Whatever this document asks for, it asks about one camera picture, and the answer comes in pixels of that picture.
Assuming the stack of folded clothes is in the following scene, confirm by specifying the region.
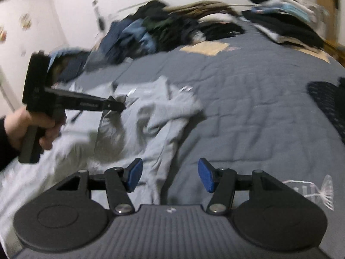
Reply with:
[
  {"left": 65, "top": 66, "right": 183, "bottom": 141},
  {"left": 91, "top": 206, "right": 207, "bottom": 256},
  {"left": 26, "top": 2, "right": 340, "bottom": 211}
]
[{"left": 242, "top": 0, "right": 328, "bottom": 50}]

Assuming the blue patterned pillow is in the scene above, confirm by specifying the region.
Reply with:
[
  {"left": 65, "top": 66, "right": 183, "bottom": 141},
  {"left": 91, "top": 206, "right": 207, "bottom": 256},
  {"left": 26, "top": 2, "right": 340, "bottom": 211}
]
[{"left": 49, "top": 49, "right": 90, "bottom": 84}]

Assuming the grey quilted bedspread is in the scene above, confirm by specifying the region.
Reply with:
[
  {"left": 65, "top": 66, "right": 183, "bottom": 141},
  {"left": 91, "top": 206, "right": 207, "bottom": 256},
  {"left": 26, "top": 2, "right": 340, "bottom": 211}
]
[{"left": 75, "top": 24, "right": 344, "bottom": 258}]

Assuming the person's left hand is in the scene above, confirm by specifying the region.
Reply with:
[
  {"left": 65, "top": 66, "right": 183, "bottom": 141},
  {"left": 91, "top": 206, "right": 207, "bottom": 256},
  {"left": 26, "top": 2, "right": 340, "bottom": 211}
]
[{"left": 3, "top": 106, "right": 66, "bottom": 150}]

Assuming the light grey hoodie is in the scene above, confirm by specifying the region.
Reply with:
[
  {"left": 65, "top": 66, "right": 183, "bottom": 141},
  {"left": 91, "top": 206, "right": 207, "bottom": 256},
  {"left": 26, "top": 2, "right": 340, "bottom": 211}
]
[{"left": 1, "top": 77, "right": 202, "bottom": 256}]

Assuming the pile of unfolded dark clothes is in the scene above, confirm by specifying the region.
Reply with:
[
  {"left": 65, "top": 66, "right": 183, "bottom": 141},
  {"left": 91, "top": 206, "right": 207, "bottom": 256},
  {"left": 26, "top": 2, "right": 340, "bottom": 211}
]
[{"left": 83, "top": 1, "right": 245, "bottom": 73}]

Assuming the dark dotted folded garment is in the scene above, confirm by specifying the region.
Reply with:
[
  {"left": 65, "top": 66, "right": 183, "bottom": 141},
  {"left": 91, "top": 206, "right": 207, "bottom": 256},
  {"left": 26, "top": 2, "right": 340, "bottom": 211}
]
[{"left": 306, "top": 77, "right": 345, "bottom": 143}]

